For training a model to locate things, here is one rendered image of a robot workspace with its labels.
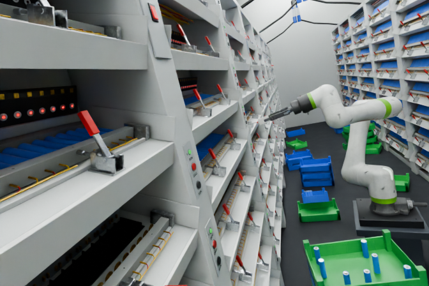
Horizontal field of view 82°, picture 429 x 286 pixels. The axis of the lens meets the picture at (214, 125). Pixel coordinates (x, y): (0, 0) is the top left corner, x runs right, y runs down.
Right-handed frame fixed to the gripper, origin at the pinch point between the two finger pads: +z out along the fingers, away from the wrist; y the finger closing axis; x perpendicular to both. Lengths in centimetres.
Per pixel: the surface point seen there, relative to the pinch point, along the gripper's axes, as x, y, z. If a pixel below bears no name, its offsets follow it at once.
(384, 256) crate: -54, -52, -27
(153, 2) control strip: 44, -91, -3
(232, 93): 21.1, -27.6, 4.4
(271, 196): -56, 24, 20
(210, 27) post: 52, -27, 1
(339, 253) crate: -51, -50, -13
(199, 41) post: 49, -27, 8
